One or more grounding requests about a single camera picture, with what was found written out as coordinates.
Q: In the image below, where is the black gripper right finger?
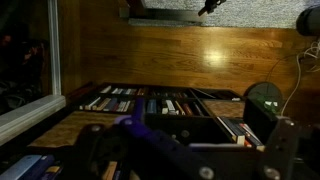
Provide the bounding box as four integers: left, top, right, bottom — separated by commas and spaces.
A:
258, 116, 300, 180

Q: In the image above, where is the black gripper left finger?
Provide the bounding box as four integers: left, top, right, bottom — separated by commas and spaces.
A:
71, 116, 187, 180

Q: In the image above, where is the woven storage box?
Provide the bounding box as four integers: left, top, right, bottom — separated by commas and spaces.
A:
204, 100, 245, 118
31, 111, 118, 148

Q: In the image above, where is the round dark floor device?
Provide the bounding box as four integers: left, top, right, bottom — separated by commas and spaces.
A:
244, 81, 283, 112

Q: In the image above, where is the black cube bookshelf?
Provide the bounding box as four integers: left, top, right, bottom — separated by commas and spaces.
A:
0, 82, 268, 180

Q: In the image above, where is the grey floor rug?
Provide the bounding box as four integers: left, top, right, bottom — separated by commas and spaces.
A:
128, 0, 320, 29

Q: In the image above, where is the white power cable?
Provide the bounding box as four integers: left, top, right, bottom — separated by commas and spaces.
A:
279, 39, 320, 117

